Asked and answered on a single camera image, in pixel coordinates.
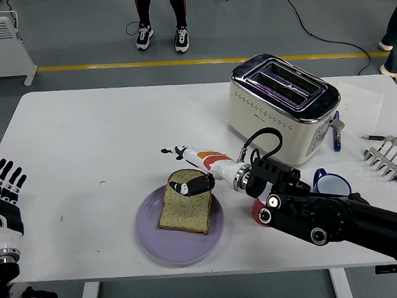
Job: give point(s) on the red mug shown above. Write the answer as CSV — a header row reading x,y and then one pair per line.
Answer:
x,y
256,214

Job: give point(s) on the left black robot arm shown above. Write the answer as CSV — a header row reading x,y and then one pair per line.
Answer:
x,y
3,282

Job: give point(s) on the person in black leggings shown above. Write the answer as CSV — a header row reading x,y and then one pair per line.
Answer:
x,y
178,7

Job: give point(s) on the white paper sheet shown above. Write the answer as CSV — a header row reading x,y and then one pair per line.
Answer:
x,y
362,103

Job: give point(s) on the metal toast rack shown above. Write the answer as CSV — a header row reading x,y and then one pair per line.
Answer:
x,y
394,149

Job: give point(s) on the cream and chrome toaster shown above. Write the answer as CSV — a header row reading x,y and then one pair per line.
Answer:
x,y
265,124

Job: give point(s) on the black pen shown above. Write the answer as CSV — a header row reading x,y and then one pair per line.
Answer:
x,y
375,137

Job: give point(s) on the blue marker pen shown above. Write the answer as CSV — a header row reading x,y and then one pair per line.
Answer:
x,y
336,142

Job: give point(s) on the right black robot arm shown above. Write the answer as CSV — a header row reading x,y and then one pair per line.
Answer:
x,y
325,215

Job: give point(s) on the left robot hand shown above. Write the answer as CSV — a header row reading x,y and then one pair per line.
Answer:
x,y
2,217

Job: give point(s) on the purple plate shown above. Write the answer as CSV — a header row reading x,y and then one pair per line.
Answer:
x,y
178,247

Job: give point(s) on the black table control panel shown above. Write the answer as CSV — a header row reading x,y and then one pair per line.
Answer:
x,y
387,269

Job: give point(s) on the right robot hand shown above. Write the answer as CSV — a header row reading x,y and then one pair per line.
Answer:
x,y
220,166

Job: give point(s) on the bread slice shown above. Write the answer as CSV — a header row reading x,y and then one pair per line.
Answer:
x,y
186,213

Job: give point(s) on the blue mug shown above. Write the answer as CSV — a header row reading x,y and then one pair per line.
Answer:
x,y
332,184

